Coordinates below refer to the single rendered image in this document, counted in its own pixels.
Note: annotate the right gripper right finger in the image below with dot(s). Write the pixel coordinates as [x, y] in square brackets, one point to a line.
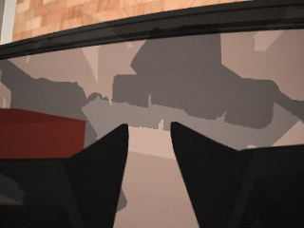
[219, 179]

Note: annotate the red plastic crate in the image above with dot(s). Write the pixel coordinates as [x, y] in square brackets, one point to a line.
[27, 134]

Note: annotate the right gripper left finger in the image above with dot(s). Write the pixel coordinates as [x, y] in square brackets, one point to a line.
[87, 184]

